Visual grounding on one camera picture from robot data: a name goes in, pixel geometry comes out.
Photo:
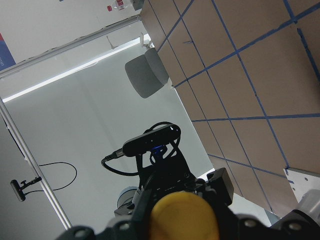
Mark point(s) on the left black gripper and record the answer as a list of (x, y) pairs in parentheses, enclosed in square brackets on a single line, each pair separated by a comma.
[(168, 189)]

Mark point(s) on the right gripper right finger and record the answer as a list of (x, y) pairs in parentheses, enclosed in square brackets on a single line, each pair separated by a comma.
[(247, 227)]

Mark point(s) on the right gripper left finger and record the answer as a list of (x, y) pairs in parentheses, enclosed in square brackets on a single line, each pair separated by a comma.
[(119, 228)]

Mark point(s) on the yellow push button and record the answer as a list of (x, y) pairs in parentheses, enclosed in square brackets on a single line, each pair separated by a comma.
[(183, 216)]

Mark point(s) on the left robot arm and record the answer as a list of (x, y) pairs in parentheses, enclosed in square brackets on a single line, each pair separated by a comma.
[(126, 200)]

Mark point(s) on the grey office chair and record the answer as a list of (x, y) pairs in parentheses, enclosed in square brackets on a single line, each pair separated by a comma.
[(147, 73)]

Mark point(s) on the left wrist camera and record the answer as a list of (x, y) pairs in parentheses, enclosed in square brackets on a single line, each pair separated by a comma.
[(148, 141)]

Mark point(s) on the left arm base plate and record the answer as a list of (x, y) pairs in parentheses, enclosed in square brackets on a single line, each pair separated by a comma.
[(302, 181)]

